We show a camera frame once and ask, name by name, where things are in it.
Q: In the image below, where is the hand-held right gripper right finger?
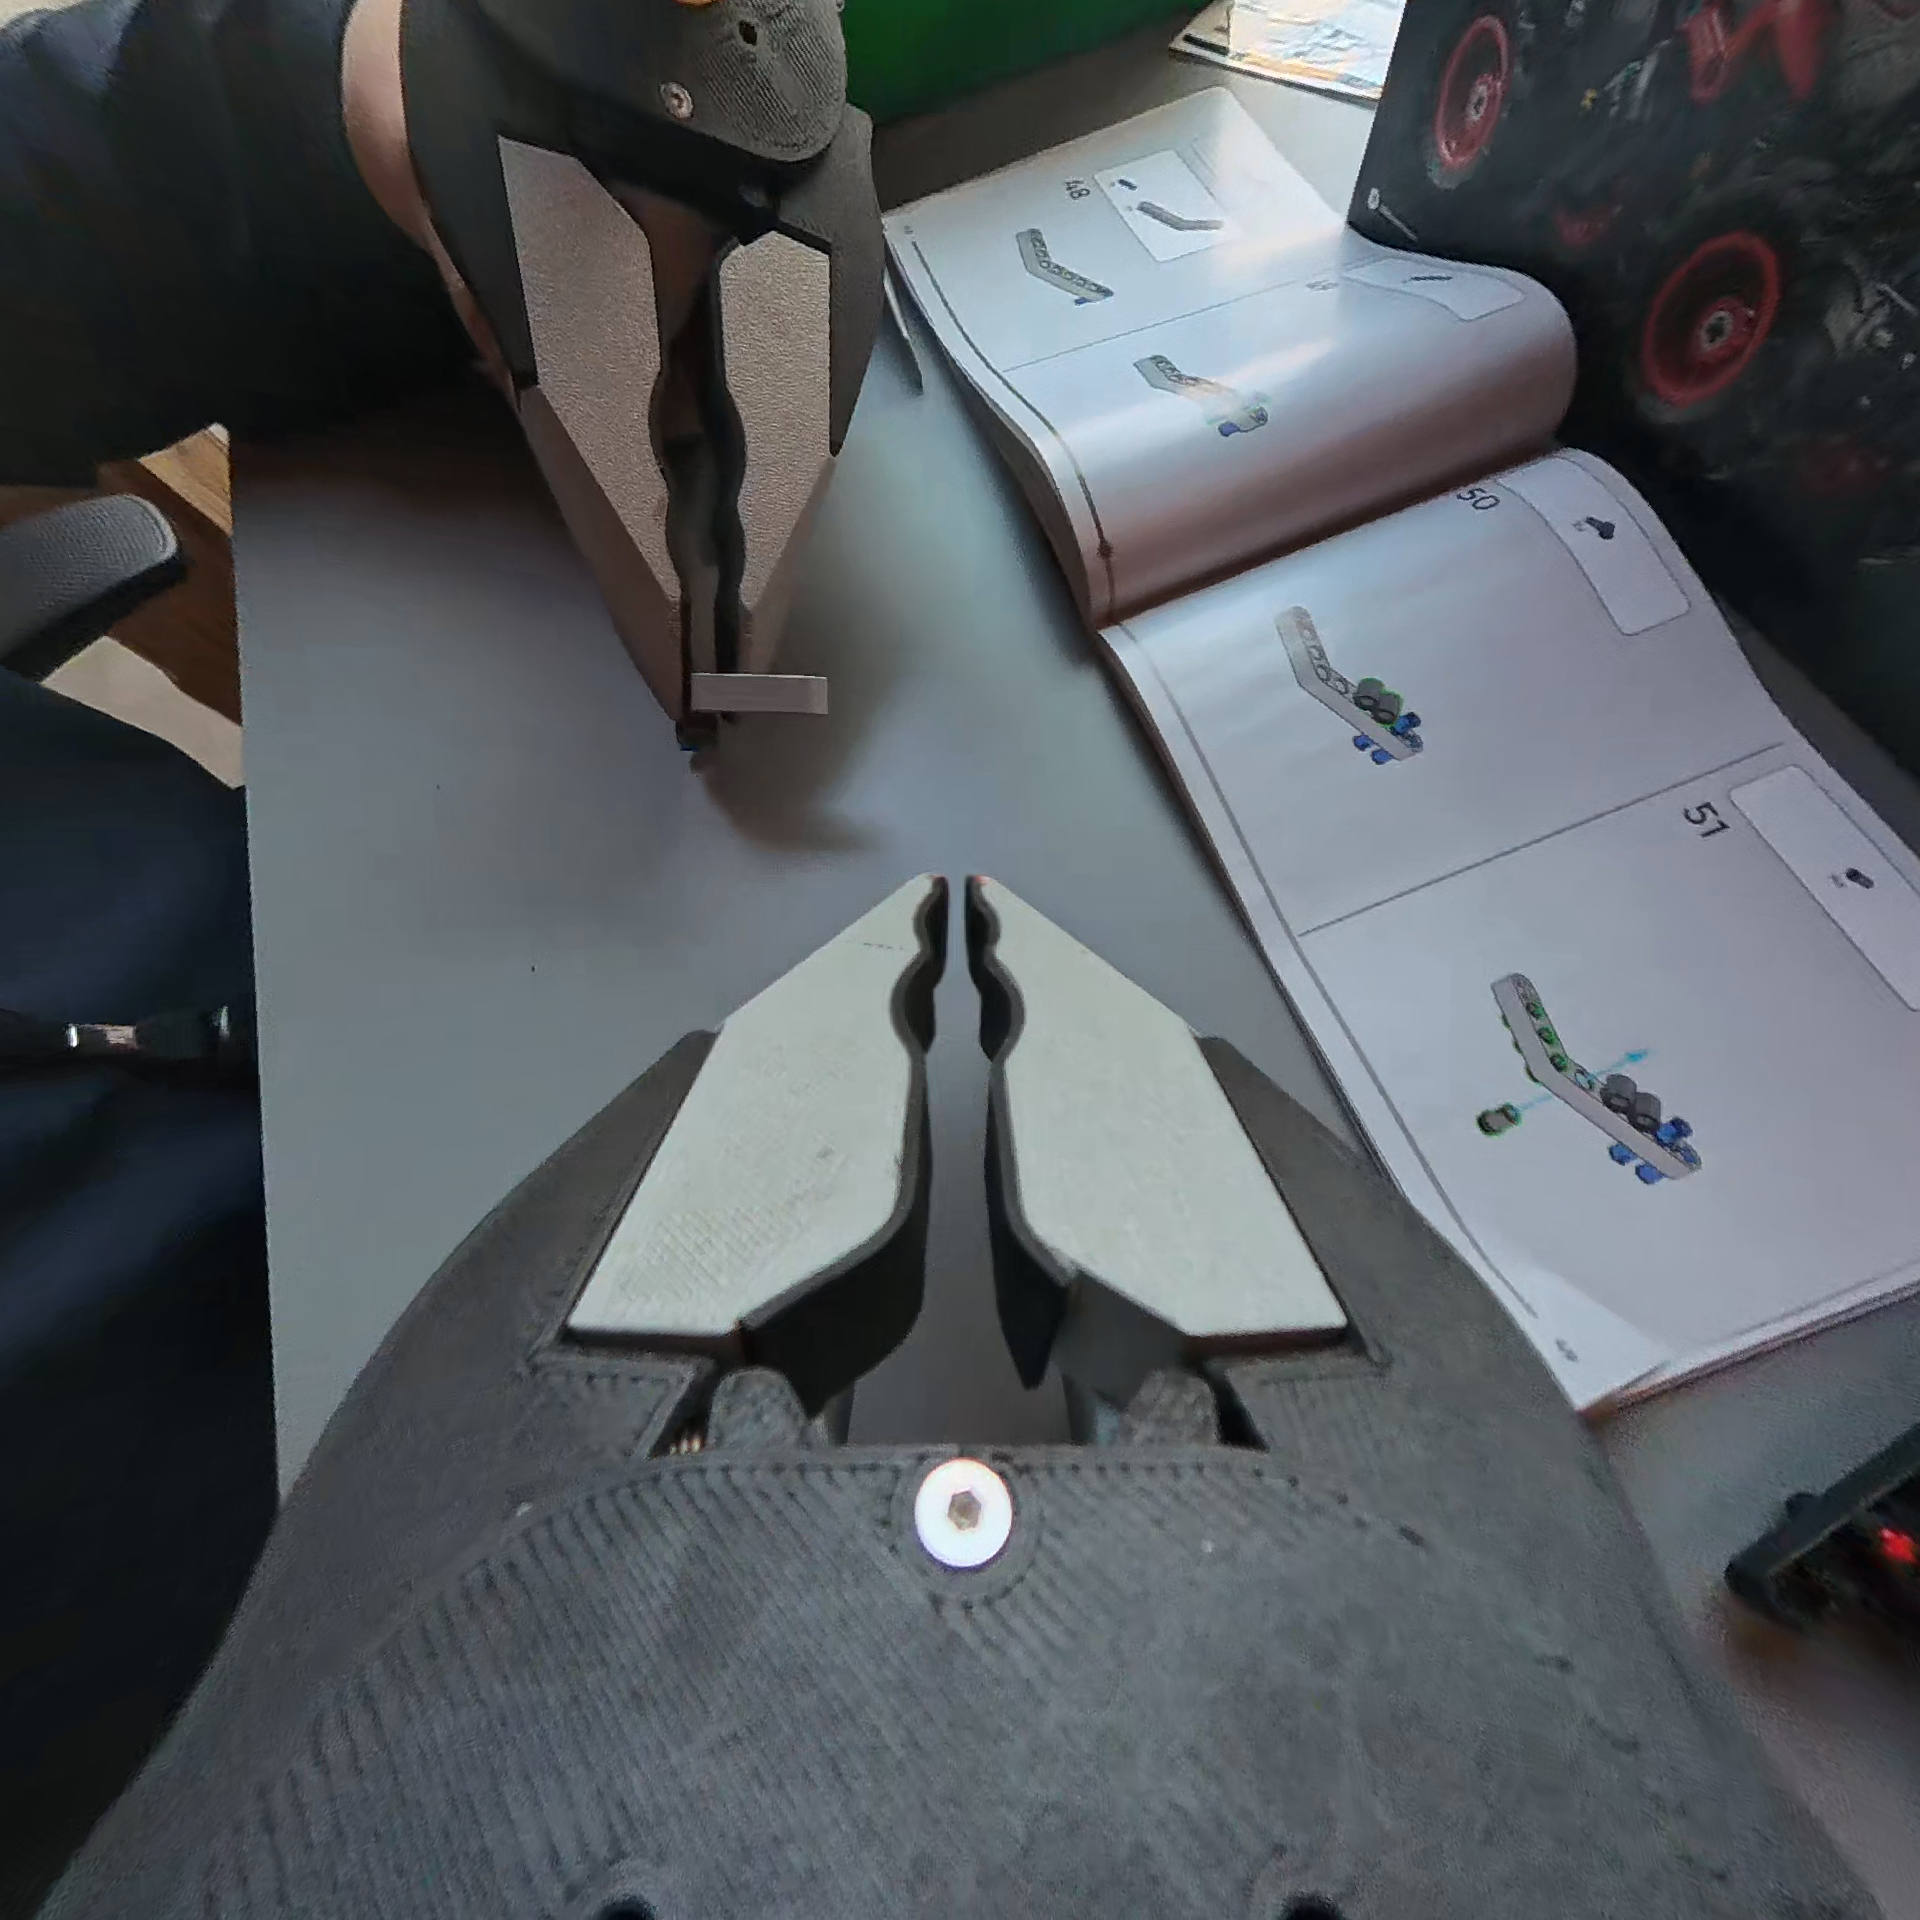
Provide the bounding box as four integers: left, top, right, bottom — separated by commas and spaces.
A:
965, 873, 1356, 1394

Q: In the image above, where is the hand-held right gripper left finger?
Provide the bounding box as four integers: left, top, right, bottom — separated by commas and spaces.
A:
565, 873, 954, 1418

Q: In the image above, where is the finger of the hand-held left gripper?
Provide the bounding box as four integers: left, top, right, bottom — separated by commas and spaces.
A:
703, 230, 839, 677
498, 134, 752, 758

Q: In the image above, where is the person's left forearm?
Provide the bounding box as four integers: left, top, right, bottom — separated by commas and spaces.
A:
0, 0, 484, 489

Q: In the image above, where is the lego instruction booklet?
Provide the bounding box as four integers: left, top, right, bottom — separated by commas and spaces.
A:
883, 86, 1920, 1414

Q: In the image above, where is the black lego set box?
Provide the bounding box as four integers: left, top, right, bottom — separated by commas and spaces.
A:
1347, 0, 1920, 758

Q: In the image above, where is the person's left hand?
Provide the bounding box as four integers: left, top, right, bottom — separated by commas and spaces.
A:
338, 0, 520, 396

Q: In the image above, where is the green container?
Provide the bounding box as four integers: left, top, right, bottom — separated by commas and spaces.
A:
839, 0, 1220, 128

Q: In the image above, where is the printed paper leaflet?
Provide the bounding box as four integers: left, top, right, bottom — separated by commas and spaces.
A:
1168, 0, 1409, 105

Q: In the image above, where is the black office chair armrest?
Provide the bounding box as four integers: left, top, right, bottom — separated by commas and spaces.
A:
0, 496, 192, 680

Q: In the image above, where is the black office chair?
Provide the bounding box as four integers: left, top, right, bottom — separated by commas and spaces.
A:
0, 668, 289, 1801

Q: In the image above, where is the black device with red light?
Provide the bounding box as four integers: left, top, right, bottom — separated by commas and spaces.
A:
1722, 1437, 1920, 1640

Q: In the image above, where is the black strap with buckle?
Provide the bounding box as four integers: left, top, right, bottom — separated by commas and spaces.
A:
0, 1001, 251, 1072

